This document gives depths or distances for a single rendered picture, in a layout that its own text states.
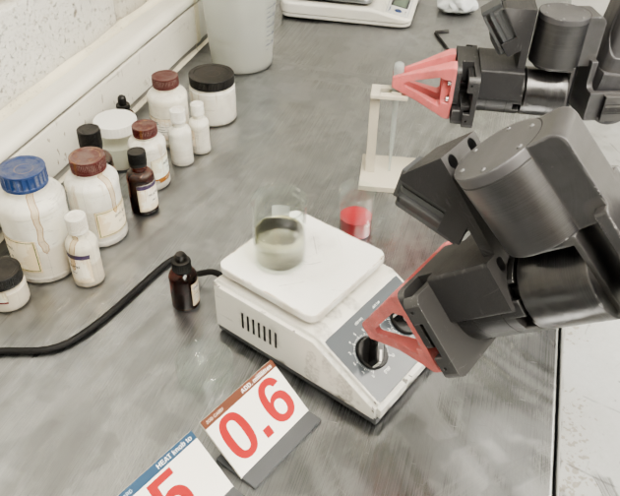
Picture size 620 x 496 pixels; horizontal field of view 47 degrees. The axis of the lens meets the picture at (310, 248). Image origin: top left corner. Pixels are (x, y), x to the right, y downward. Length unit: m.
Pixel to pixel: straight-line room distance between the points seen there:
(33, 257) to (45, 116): 0.21
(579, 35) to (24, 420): 0.69
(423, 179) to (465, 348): 0.12
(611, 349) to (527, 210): 0.40
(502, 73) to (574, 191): 0.47
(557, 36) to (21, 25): 0.63
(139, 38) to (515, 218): 0.82
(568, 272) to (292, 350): 0.31
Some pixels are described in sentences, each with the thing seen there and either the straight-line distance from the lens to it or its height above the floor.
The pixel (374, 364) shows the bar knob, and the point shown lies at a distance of 0.64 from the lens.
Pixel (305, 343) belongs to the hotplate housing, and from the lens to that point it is 0.64.
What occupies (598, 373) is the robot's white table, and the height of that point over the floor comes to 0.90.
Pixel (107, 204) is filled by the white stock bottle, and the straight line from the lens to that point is 0.84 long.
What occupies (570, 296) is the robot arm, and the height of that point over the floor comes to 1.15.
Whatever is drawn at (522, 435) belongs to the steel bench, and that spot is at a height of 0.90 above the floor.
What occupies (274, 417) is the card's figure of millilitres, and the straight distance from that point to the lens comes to 0.65.
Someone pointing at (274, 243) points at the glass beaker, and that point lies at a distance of 0.64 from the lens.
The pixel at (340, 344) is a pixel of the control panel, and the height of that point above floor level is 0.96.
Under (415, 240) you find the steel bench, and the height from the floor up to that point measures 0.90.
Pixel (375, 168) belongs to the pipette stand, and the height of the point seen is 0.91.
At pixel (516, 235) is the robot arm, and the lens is 0.42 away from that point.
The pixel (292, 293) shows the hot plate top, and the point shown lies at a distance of 0.65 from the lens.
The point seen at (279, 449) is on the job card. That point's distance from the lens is 0.64.
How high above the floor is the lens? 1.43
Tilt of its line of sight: 39 degrees down
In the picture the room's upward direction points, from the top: 1 degrees clockwise
